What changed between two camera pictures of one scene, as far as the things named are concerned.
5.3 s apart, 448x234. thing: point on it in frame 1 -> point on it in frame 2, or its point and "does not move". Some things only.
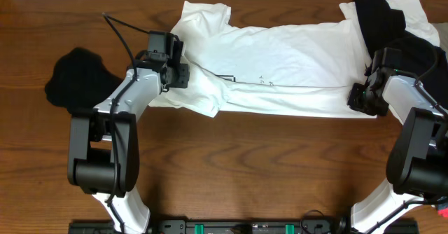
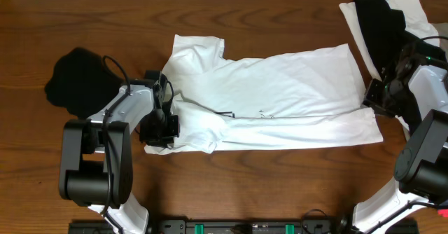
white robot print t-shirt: x=294 y=71 -> x=306 y=96
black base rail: x=239 y=227 does not move
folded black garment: x=80 y=81 does not move
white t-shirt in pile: x=417 y=22 does not move
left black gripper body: x=176 y=76 -> x=157 y=129
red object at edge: x=444 y=212 does not move
